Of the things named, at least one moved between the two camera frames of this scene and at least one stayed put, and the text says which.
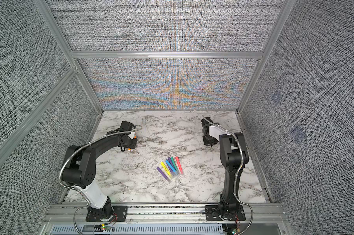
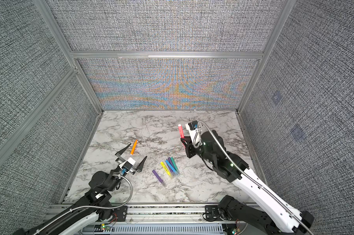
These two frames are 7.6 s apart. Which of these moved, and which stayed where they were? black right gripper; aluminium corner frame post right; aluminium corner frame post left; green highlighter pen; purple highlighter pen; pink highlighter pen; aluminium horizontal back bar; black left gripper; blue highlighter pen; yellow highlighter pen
Moved: black left gripper; black right gripper; purple highlighter pen; pink highlighter pen
Stayed: aluminium corner frame post left; yellow highlighter pen; aluminium horizontal back bar; aluminium corner frame post right; blue highlighter pen; green highlighter pen
